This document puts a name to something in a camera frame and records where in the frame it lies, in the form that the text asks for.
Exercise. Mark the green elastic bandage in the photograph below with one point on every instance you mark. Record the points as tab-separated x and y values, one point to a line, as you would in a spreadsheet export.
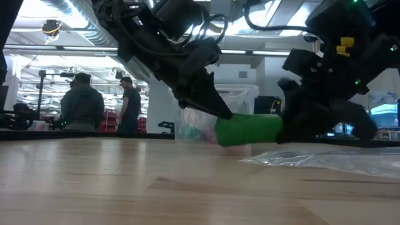
250	129

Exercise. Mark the black background chair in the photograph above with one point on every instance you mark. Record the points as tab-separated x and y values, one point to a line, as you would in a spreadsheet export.
165	125

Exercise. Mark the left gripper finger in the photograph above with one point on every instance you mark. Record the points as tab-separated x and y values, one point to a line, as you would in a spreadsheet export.
203	90

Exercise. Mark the grey wall vent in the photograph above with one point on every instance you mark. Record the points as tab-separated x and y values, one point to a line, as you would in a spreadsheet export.
243	74

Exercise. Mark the black curved equipment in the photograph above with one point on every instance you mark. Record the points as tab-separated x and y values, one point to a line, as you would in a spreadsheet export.
18	118

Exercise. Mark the overhead LED light bar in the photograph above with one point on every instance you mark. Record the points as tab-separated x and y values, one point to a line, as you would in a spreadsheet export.
87	48

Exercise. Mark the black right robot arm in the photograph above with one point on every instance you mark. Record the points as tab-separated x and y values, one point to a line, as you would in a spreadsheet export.
389	18

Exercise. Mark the white plastic bin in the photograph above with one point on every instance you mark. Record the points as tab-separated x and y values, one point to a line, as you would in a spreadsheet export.
36	126

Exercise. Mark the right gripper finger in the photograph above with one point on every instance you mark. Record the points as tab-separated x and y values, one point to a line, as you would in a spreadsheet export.
356	120
303	118

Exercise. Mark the clear plastic storage box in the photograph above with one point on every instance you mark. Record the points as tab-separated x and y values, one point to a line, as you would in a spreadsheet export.
240	97

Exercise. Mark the black dome security camera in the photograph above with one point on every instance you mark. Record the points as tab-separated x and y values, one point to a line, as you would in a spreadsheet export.
311	38

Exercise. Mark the black equipment cart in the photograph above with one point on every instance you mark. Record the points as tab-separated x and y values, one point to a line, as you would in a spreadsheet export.
265	104

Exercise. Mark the shelf of small items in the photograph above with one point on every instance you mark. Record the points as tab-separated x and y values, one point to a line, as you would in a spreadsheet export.
387	134

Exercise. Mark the teal bandage roll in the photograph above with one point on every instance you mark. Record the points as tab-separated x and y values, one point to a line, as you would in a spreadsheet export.
191	132

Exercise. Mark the person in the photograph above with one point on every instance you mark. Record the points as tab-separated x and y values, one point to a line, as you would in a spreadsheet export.
130	106
82	104

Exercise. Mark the black background gantry frame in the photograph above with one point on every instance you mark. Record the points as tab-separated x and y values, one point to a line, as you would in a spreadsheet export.
67	75

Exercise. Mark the clear plastic bag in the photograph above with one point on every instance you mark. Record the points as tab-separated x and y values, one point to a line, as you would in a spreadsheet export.
328	161

